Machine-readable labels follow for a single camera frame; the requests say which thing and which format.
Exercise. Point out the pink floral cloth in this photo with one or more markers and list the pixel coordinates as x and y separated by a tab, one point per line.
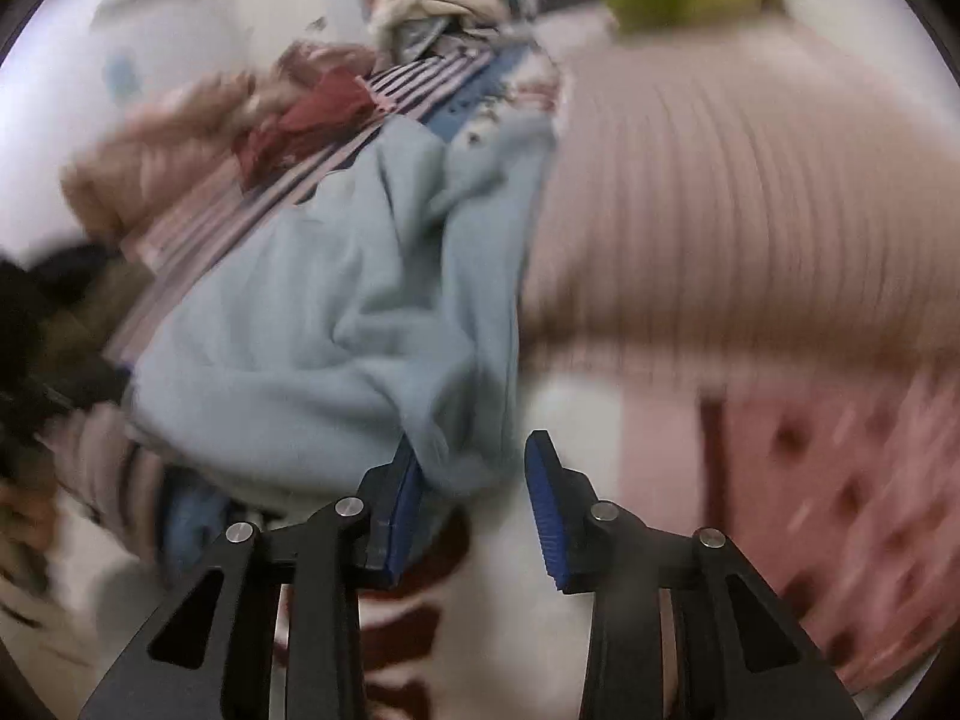
322	60

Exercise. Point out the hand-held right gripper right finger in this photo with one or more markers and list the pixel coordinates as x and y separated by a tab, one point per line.
544	510

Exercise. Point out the beige striped pillow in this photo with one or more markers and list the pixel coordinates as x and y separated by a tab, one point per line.
712	202

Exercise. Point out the blue wall poster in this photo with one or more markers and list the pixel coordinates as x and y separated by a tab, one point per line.
121	75

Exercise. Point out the light blue hoodie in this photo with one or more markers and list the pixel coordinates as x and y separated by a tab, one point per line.
315	315

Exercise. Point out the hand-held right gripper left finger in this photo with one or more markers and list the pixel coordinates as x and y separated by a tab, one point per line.
401	517

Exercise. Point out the pile of pale clothes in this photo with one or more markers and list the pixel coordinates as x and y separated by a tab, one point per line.
435	15

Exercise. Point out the red garment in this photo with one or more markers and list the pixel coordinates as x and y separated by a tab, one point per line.
307	120

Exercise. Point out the beige duvet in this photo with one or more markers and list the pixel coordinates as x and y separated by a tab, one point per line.
150	157

